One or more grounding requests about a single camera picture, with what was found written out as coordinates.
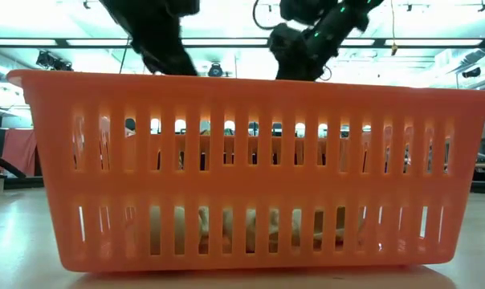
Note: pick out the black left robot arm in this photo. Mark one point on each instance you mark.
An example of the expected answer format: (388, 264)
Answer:
(146, 16)

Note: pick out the red cloth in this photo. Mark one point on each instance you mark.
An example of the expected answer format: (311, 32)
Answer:
(17, 148)

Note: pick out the black curved object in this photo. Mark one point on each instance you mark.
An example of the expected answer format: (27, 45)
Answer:
(1, 164)

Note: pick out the black overhead frame rail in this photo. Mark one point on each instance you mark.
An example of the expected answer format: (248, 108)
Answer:
(61, 41)

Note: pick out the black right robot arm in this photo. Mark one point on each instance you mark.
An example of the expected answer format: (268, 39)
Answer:
(347, 16)

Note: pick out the orange slotted plastic basket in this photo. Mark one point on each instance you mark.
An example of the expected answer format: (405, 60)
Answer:
(246, 182)

